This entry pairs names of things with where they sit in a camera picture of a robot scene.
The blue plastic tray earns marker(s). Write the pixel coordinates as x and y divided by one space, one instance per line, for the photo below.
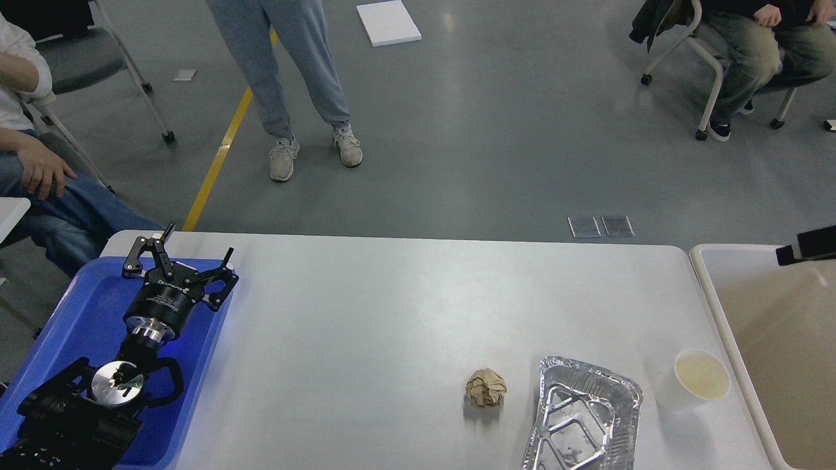
88 322

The yellow floor tape line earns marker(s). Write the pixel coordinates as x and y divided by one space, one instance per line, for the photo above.
225 197

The grey chair at left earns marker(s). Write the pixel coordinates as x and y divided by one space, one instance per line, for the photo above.
79 43

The seated person in green pants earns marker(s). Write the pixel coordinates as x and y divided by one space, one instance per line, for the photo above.
799 26

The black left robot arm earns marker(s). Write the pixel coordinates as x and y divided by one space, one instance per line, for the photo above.
113 378

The white chair at right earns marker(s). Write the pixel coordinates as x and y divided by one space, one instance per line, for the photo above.
712 45

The crumpled brown paper ball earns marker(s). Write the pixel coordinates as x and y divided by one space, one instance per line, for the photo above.
486 389

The clear floor plate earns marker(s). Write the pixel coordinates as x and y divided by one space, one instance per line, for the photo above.
584 227
618 226

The beige plastic bin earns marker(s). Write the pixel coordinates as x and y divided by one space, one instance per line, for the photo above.
777 324

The white board on floor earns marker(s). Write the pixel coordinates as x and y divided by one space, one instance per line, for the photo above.
388 23

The white side table corner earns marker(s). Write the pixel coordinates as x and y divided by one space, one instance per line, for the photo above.
12 210

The white paper cup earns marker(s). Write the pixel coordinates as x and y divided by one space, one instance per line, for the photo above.
694 378

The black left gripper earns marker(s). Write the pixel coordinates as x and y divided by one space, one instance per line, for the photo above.
170 290

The left clear floor plate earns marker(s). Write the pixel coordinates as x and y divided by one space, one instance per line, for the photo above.
584 227

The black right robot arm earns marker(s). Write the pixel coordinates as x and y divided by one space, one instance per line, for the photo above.
812 245

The right clear floor plate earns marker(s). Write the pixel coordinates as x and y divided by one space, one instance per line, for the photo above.
618 226

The aluminium foil tray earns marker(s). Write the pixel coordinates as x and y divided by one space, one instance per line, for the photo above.
587 417

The seated person in blue jeans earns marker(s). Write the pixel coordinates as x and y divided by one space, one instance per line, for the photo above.
71 215

